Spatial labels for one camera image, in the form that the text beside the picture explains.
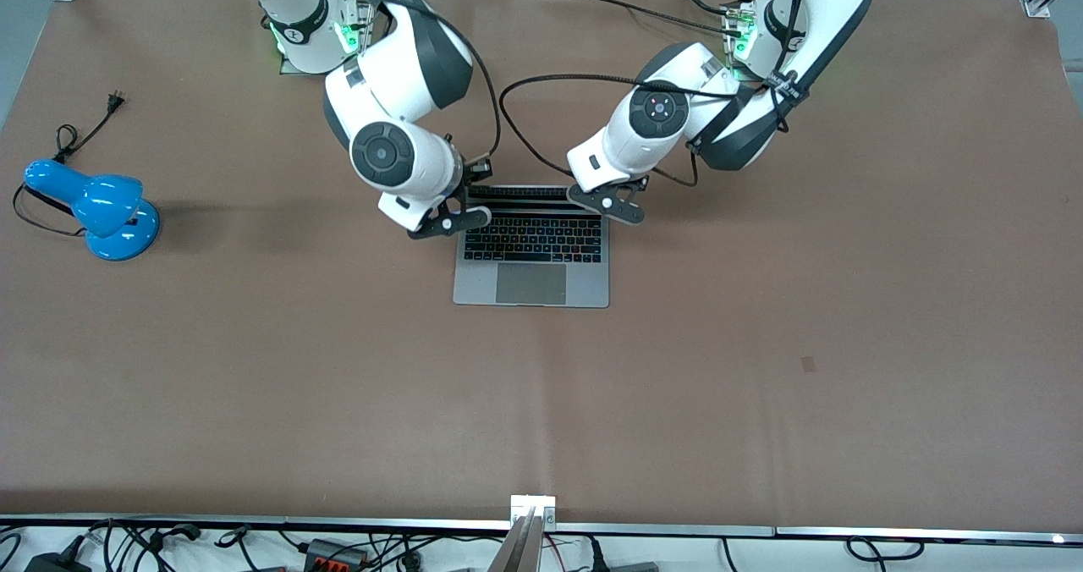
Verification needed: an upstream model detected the silver grey laptop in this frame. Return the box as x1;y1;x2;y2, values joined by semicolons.
453;184;611;309

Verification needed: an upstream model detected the brown table mat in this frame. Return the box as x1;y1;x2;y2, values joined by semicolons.
0;0;1083;531

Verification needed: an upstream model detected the black orange connector block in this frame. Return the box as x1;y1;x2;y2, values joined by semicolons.
302;537;371;570

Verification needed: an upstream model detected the aluminium profile beam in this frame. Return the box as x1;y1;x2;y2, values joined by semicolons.
487;506;552;572

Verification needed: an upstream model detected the black power adapter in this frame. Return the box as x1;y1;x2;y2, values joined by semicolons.
23;552;93;572

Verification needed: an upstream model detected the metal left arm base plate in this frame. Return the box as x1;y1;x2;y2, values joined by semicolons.
724;0;767;83

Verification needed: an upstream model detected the long black base cable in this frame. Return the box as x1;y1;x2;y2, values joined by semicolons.
584;0;745;33

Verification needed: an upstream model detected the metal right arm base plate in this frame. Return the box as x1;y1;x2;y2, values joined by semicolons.
278;0;376;75

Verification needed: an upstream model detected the black lamp power cord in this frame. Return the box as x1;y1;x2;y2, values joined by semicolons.
12;91;127;237

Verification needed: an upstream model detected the silver mounting bracket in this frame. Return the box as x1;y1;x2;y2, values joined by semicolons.
509;493;558;530

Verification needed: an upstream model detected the silver table edge rail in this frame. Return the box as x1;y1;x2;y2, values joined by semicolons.
0;514;1083;548

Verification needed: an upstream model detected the black coiled cable bundle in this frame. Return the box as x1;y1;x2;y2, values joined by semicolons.
83;518;205;572

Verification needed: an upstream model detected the black looped cable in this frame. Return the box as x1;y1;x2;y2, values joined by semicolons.
845;535;926;564

